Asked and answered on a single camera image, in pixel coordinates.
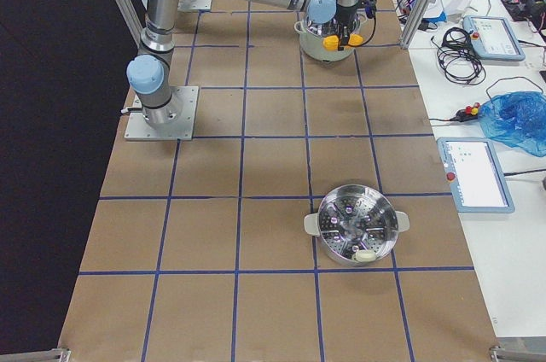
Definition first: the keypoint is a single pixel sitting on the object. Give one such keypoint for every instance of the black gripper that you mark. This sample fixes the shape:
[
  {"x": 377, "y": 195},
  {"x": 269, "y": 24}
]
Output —
[{"x": 345, "y": 23}]

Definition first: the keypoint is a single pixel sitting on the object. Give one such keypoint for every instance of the yellow corn cob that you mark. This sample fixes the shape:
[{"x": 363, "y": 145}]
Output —
[{"x": 335, "y": 43}]

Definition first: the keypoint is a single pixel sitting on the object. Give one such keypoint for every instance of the white cooking pot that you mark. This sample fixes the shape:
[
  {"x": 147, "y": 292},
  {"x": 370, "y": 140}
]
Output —
[{"x": 311, "y": 33}]

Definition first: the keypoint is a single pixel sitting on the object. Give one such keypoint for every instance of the white paper box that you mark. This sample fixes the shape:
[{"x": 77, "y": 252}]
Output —
[{"x": 455, "y": 7}]

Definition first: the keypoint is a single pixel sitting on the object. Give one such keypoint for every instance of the emergency stop button box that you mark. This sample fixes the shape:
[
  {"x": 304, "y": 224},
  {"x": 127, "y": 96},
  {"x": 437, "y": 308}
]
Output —
[{"x": 467, "y": 114}]

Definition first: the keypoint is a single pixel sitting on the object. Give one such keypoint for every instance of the far teach pendant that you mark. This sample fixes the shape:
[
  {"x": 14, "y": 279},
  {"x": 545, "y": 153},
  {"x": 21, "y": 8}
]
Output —
[{"x": 492, "y": 38}]

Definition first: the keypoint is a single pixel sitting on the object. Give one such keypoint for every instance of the teach pendant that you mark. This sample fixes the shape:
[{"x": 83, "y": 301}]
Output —
[
  {"x": 475, "y": 176},
  {"x": 492, "y": 38}
]

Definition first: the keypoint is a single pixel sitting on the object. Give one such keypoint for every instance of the near teach pendant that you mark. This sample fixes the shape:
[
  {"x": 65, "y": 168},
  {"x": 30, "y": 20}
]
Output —
[{"x": 475, "y": 176}]

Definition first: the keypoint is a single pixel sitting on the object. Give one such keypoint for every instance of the steel steamer basket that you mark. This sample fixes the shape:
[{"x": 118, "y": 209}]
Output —
[{"x": 356, "y": 225}]

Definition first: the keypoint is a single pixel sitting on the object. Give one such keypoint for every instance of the blue plastic bag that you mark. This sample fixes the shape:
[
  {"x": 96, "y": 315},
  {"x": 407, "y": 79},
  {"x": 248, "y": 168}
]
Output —
[{"x": 517, "y": 120}]

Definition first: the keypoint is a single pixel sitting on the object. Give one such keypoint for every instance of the right corner bracket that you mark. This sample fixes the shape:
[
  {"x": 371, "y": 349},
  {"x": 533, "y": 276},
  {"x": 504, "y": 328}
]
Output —
[{"x": 500, "y": 354}]

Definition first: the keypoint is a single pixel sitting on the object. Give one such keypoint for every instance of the corner bracket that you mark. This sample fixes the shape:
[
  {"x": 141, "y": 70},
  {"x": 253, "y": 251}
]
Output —
[
  {"x": 500, "y": 354},
  {"x": 52, "y": 355}
]

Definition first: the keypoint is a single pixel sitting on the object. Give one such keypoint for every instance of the left corner bracket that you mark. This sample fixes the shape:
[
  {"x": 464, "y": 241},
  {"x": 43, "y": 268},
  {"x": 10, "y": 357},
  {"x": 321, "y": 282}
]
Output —
[{"x": 52, "y": 355}]

